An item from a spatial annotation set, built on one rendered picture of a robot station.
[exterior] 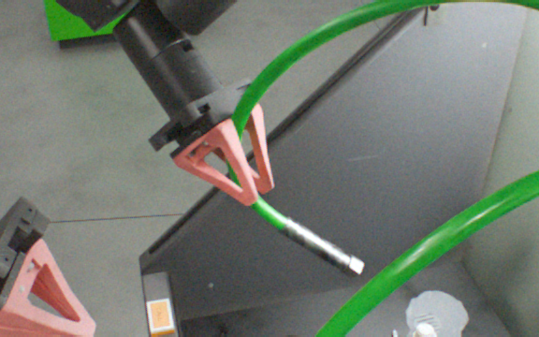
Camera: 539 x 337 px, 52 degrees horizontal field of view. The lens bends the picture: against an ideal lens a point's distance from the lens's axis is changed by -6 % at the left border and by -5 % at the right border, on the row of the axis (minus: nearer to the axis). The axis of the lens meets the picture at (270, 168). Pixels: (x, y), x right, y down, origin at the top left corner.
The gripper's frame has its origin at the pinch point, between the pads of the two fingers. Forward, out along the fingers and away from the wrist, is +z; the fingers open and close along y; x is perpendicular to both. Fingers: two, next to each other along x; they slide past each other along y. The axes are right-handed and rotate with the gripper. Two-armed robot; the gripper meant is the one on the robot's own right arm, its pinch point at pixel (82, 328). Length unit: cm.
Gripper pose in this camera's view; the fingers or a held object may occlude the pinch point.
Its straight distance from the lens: 44.5
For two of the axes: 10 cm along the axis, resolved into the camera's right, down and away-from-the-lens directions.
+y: 7.1, -5.5, -4.4
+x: 0.2, -6.1, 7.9
